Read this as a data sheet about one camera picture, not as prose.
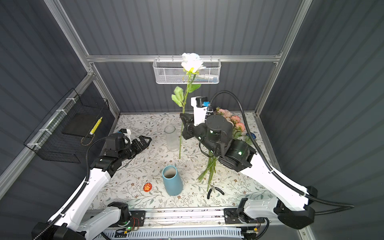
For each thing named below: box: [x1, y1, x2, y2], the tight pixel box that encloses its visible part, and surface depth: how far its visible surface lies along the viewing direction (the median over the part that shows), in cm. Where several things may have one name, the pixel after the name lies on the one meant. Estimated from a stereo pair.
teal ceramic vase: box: [162, 165, 183, 197], surface depth 73 cm
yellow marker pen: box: [89, 116, 103, 135], surface depth 77 cm
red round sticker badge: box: [143, 182, 153, 193], surface depth 85 cm
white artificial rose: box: [171, 53, 206, 159], surface depth 49 cm
